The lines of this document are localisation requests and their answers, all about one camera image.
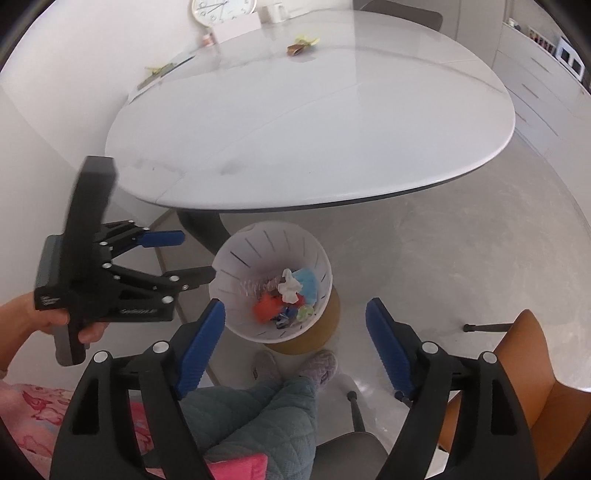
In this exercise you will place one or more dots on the grey chair with curved back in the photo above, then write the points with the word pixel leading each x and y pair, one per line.
pixel 401 11

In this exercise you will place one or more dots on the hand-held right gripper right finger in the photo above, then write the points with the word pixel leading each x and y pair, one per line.
pixel 388 350

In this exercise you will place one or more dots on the person's left forearm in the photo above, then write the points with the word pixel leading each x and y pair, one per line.
pixel 10 348

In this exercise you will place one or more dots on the grey padded chair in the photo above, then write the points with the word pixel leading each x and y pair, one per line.
pixel 351 450

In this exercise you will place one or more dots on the brown candy wrapper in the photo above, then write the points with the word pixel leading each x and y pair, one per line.
pixel 295 49

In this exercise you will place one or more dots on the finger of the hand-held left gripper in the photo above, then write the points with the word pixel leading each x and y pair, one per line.
pixel 184 277
pixel 161 238

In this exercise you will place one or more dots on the yellow candy wrapper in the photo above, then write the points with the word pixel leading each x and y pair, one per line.
pixel 308 40

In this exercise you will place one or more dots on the red packet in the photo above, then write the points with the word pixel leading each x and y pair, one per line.
pixel 268 308

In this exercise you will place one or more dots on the white wall clock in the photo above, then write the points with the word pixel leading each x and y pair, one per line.
pixel 221 10

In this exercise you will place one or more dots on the white and green wrapper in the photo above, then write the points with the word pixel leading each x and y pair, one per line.
pixel 304 314

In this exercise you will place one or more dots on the grey slipper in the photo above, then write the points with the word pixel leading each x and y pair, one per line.
pixel 265 364
pixel 321 365

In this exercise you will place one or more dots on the teal quilted pants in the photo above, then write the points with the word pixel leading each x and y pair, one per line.
pixel 258 415

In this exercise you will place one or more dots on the orange chair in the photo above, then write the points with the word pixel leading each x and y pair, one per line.
pixel 526 369

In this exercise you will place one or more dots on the blue wrapper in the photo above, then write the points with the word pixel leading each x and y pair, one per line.
pixel 288 317

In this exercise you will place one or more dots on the pink floral clothing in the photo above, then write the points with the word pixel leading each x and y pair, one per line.
pixel 32 415

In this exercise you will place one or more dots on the white tissue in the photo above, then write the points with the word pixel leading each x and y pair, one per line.
pixel 288 284

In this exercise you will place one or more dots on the blue face mask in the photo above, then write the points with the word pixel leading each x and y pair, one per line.
pixel 308 281

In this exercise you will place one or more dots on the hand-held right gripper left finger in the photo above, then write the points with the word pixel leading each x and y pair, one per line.
pixel 198 350

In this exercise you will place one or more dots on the clear snack wrapper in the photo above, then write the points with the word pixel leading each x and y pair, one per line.
pixel 254 287

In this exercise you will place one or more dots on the white cabinets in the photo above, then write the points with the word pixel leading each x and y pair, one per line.
pixel 540 87

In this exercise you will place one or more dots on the person's left hand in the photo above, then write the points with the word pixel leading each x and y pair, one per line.
pixel 34 323

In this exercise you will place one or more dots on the white mug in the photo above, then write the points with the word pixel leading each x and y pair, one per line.
pixel 272 13

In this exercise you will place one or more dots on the white trash bin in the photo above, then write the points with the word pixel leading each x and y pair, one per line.
pixel 258 249

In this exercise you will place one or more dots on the white photo frame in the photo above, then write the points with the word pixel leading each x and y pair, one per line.
pixel 570 57

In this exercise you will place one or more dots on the small pink jar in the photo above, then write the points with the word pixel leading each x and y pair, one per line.
pixel 208 39

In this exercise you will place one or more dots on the dark table pedestal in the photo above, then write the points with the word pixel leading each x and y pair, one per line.
pixel 203 226

